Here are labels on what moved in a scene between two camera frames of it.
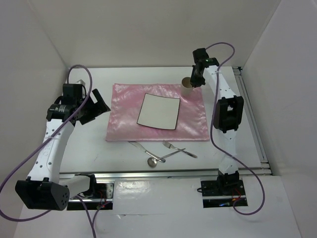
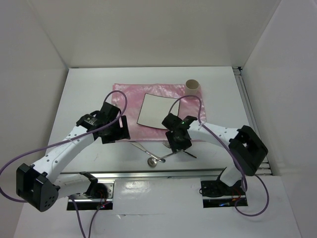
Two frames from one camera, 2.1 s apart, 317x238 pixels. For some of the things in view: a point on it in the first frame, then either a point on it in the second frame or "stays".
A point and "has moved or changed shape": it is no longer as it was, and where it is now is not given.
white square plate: x=159 y=112 stays
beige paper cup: x=186 y=89 has moved or changed shape
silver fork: x=169 y=146 stays
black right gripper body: x=196 y=78 → x=176 y=142
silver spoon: x=152 y=162 stays
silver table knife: x=140 y=147 stays
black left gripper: x=98 y=108 → x=110 y=139
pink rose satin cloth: x=126 y=102 stays
